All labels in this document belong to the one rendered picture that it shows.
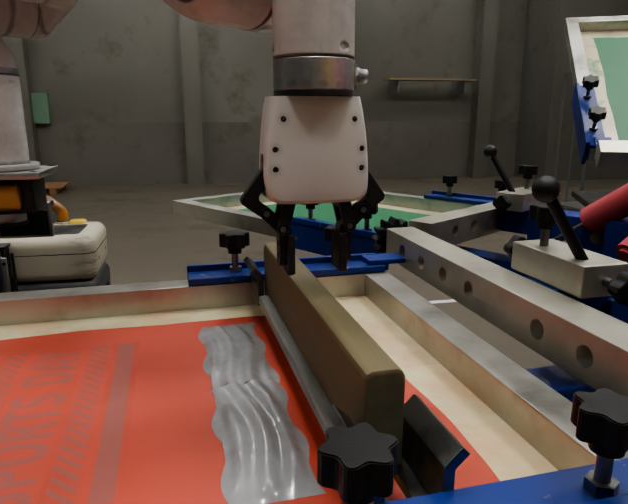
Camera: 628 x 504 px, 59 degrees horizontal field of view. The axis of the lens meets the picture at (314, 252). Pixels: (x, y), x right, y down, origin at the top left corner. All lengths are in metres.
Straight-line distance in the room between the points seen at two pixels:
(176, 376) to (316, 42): 0.37
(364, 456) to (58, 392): 0.40
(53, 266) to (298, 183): 1.19
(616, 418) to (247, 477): 0.26
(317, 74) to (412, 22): 10.95
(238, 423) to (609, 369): 0.32
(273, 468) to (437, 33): 11.30
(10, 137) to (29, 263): 0.65
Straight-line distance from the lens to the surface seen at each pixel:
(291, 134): 0.51
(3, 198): 1.05
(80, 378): 0.65
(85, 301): 0.82
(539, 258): 0.69
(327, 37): 0.51
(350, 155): 0.53
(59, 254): 1.63
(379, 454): 0.30
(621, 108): 1.85
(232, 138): 10.57
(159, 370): 0.65
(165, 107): 10.57
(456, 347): 0.61
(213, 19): 0.55
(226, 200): 1.70
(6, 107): 1.06
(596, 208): 1.09
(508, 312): 0.65
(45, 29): 1.12
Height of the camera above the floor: 1.23
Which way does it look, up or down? 14 degrees down
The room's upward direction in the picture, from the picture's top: straight up
